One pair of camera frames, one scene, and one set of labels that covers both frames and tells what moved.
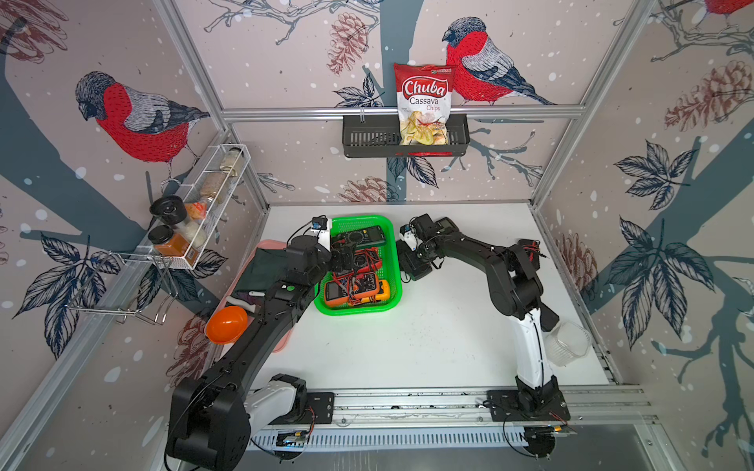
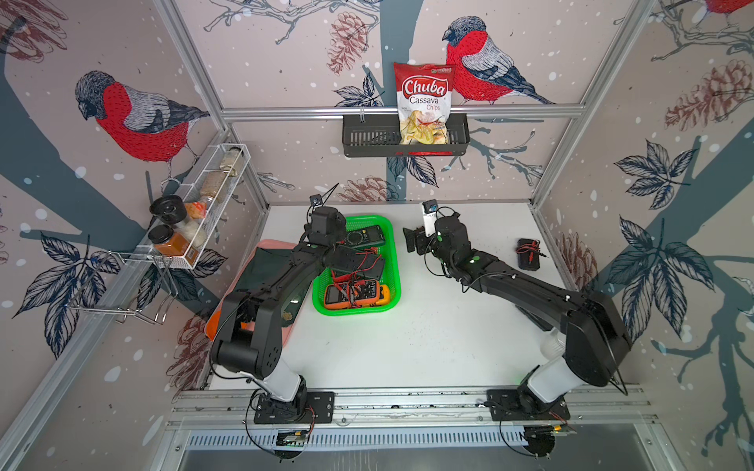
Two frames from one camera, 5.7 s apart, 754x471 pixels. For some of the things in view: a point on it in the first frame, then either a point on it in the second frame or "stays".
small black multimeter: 531,249 stays
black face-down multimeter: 410,262 to 354,261
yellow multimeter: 384,290 stays
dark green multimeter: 365,236 stays
